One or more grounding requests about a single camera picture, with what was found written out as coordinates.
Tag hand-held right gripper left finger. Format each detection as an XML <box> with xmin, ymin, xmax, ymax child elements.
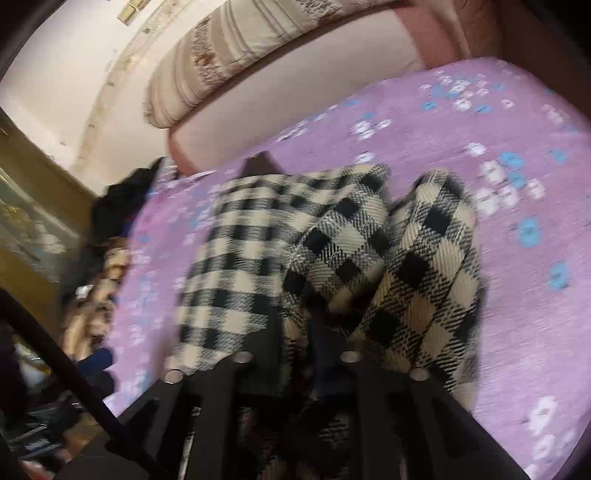
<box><xmin>106</xmin><ymin>309</ymin><xmax>287</xmax><ymax>480</ymax></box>

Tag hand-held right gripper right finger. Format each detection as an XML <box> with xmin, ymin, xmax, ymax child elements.
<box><xmin>318</xmin><ymin>348</ymin><xmax>532</xmax><ymax>480</ymax></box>

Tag black and cream checked coat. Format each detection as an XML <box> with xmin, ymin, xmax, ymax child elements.
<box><xmin>172</xmin><ymin>152</ymin><xmax>486</xmax><ymax>480</ymax></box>

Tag black clothes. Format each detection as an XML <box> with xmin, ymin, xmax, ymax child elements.
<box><xmin>91</xmin><ymin>156</ymin><xmax>168</xmax><ymax>236</ymax></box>

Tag dark blue cloth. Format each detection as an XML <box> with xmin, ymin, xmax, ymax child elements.
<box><xmin>76</xmin><ymin>346</ymin><xmax>116</xmax><ymax>398</ymax></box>

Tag brown and cream floral blanket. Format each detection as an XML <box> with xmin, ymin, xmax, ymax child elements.
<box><xmin>64</xmin><ymin>234</ymin><xmax>136</xmax><ymax>361</ymax></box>

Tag purple floral bed sheet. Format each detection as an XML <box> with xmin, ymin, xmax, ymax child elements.
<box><xmin>104</xmin><ymin>55</ymin><xmax>591</xmax><ymax>480</ymax></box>

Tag wooden cabinet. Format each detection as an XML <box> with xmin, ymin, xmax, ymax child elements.
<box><xmin>0</xmin><ymin>108</ymin><xmax>100</xmax><ymax>319</ymax></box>

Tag pink padded headboard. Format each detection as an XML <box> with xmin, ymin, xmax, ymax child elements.
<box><xmin>166</xmin><ymin>0</ymin><xmax>472</xmax><ymax>180</ymax></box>

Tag striped beige pillow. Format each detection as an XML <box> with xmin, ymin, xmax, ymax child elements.
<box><xmin>145</xmin><ymin>0</ymin><xmax>403</xmax><ymax>131</ymax></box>

